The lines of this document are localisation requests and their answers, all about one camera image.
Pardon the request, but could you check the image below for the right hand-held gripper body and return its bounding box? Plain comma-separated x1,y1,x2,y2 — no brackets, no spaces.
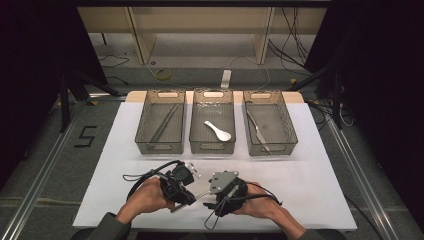
208,170,249,217

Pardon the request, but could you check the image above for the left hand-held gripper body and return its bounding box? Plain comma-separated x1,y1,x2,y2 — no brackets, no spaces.
159,162,201,201

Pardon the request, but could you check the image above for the metal fork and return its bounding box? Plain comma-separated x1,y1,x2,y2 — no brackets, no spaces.
170,190,212,213

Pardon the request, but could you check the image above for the clear grey plastic bin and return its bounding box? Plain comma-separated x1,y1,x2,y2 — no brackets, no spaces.
134,89,186,155
189,89,237,155
242,89,299,157

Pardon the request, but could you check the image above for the metal chopstick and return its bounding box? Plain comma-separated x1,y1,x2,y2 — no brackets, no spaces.
151,103,180,144
148,104,177,144

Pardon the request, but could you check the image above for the person's left hand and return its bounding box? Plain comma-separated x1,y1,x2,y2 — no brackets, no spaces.
128,176,176,216

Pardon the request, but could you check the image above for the person's right hand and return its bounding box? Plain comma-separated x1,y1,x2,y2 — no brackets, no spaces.
233,182,284,223

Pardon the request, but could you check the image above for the white table cover sheet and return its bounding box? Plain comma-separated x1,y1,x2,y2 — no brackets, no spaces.
72,101,358,233

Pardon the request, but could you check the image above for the yellow tape roll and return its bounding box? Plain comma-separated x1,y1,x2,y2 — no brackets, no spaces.
155,68,172,81

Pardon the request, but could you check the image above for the black metal stand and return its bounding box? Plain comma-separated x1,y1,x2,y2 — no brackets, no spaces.
289,59,344,130
58,69,121,134

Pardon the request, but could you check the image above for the left hand-held gripper black cable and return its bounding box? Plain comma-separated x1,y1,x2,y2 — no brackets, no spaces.
122,159,183,201

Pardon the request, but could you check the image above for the hand-held gripper black cable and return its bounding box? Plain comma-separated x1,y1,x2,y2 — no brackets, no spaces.
122,159,183,201
203,183,284,231

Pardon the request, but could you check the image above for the right hand-held gripper black cable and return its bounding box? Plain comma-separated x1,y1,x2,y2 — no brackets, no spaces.
203,183,284,231

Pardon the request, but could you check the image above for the white floor cable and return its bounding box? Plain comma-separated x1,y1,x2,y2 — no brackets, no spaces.
229,54,272,91

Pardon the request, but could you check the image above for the metal floor rail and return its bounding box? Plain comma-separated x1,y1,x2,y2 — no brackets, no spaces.
324,116,401,240
0,99,88,240

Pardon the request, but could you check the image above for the thin black floor cable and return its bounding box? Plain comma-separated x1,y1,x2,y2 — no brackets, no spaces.
98,54,130,86

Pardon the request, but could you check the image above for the light wooden desk frame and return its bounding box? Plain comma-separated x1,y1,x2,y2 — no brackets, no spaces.
76,6,328,65

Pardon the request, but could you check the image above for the bundle of black cables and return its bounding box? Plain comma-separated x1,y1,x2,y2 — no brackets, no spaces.
268,7,314,76

